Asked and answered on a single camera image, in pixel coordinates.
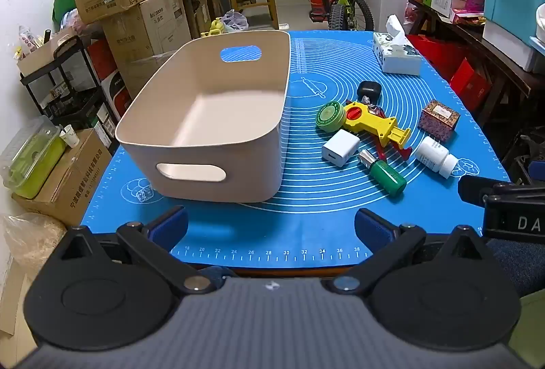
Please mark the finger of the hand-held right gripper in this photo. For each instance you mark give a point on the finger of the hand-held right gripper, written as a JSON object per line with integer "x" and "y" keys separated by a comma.
{"x": 474, "y": 189}

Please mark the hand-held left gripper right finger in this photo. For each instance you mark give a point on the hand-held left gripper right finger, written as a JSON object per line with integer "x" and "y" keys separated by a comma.
{"x": 374, "y": 228}

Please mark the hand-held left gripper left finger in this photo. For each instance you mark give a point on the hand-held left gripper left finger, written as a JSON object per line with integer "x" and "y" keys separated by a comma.
{"x": 169, "y": 225}

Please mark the green bottle with silver cap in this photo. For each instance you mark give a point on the green bottle with silver cap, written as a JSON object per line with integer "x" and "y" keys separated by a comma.
{"x": 387, "y": 177}

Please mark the white pill bottle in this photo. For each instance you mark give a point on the white pill bottle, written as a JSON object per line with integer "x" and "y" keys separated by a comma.
{"x": 432, "y": 154}

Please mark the small patterned box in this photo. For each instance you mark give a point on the small patterned box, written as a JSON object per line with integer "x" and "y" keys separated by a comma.
{"x": 438, "y": 117}

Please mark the white charger adapter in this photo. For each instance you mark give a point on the white charger adapter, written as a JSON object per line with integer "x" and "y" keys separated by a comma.
{"x": 338, "y": 147}

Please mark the yellow plastic toy gun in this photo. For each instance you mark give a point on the yellow plastic toy gun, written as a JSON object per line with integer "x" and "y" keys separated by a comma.
{"x": 366, "y": 120}

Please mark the beige plastic storage bin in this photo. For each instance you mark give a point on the beige plastic storage bin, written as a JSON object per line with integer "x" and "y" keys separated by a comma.
{"x": 213, "y": 117}

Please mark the green round tin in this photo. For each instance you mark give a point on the green round tin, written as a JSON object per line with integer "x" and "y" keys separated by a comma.
{"x": 330, "y": 115}

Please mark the person's leg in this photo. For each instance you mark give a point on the person's leg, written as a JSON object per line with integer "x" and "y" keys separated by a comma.
{"x": 519, "y": 266}

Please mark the black plastic crate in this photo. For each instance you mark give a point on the black plastic crate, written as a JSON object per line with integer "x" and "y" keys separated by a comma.
{"x": 526, "y": 160}

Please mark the blue silicone baking mat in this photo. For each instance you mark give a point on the blue silicone baking mat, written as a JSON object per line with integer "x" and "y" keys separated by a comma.
{"x": 306, "y": 220}

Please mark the red gift box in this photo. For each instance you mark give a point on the red gift box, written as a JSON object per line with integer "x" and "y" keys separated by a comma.
{"x": 470, "y": 85}

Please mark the low cardboard box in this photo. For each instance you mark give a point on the low cardboard box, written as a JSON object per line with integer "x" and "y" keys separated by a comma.
{"x": 68, "y": 181}

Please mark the white paper cup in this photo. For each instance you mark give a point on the white paper cup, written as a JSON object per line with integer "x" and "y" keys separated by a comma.
{"x": 70, "y": 137}

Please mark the black earbud case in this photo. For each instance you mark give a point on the black earbud case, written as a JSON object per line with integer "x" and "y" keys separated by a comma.
{"x": 368, "y": 90}

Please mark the dark wooden side table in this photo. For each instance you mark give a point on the dark wooden side table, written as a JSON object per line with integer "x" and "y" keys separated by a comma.
{"x": 489, "y": 49}

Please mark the clear bag of shavings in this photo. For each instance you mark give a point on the clear bag of shavings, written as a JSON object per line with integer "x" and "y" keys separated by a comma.
{"x": 30, "y": 245}

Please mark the red bag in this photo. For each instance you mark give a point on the red bag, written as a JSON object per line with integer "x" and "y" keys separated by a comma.
{"x": 434, "y": 54}

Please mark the red white appliance box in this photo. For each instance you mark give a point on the red white appliance box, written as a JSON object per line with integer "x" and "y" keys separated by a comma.
{"x": 113, "y": 88}

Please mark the floral tissue box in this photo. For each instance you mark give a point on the floral tissue box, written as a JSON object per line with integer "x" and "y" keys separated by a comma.
{"x": 398, "y": 58}

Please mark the green container with clear lid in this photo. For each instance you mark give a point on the green container with clear lid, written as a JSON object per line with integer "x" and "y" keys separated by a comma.
{"x": 30, "y": 164}

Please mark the white plastic storage crate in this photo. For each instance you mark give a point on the white plastic storage crate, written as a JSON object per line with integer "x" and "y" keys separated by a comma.
{"x": 506, "y": 39}

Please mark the black metal rack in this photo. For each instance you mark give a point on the black metal rack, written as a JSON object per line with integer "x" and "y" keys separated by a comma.
{"x": 72, "y": 96}

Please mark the colourful flat packet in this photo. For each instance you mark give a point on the colourful flat packet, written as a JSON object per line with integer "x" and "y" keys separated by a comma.
{"x": 466, "y": 16}

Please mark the large closed cardboard box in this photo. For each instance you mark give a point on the large closed cardboard box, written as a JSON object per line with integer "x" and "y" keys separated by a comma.
{"x": 144, "y": 28}

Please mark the shallow cardboard box with clutter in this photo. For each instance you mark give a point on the shallow cardboard box with clutter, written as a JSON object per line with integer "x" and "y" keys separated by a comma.
{"x": 42, "y": 54}

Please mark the translucent plastic bag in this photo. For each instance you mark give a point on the translucent plastic bag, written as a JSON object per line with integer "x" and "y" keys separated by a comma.
{"x": 234, "y": 20}

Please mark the green sack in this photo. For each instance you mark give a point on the green sack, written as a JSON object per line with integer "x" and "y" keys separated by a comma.
{"x": 64, "y": 2}

